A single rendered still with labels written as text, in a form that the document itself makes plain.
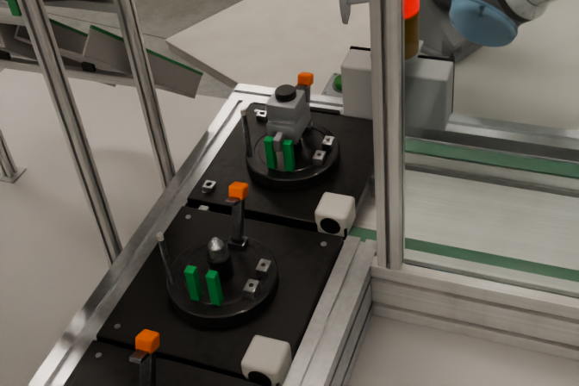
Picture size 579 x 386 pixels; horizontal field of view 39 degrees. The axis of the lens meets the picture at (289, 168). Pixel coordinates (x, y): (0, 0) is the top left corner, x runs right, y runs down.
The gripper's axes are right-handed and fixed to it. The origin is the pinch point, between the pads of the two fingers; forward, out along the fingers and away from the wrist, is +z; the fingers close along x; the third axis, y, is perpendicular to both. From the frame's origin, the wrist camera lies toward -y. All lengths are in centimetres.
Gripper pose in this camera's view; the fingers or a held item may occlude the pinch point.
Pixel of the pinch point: (365, 6)
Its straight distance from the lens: 132.0
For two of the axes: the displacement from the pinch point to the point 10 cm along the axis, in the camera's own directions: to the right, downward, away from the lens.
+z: 0.9, 8.2, 5.6
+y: 8.2, 2.6, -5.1
